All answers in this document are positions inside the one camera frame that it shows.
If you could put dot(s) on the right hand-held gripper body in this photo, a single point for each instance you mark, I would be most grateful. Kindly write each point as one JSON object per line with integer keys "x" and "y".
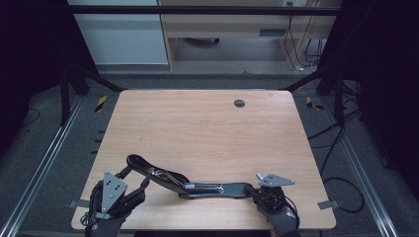
{"x": 271, "y": 197}

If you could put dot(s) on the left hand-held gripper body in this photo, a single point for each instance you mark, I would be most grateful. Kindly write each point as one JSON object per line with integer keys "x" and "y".
{"x": 112, "y": 192}

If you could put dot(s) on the person's right hand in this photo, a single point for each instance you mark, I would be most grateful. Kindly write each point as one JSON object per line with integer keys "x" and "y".
{"x": 283, "y": 225}

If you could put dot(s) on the person's left hand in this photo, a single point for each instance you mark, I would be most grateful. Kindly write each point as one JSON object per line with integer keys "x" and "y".
{"x": 103, "y": 227}

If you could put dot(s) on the grey metal tab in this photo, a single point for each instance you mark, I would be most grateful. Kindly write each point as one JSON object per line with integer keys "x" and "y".
{"x": 327, "y": 204}
{"x": 77, "y": 204}

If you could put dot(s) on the yellow black tape strip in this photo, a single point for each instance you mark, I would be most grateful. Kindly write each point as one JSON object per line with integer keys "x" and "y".
{"x": 311, "y": 103}
{"x": 101, "y": 103}

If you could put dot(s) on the white panel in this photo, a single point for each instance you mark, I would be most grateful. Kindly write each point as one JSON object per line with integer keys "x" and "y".
{"x": 122, "y": 39}

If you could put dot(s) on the black curtain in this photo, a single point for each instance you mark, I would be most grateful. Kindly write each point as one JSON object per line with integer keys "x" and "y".
{"x": 385, "y": 65}
{"x": 29, "y": 49}

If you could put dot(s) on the light wooden desk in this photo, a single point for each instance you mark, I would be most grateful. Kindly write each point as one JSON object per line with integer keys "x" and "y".
{"x": 214, "y": 24}

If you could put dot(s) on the aluminium floor rail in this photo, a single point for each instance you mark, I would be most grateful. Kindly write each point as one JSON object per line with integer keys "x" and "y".
{"x": 42, "y": 168}
{"x": 362, "y": 174}

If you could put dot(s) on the black metal frame strut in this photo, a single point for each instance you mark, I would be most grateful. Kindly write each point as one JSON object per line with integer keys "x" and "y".
{"x": 95, "y": 79}
{"x": 306, "y": 80}

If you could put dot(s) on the black horizontal frame bar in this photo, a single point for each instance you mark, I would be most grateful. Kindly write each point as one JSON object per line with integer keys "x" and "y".
{"x": 197, "y": 10}

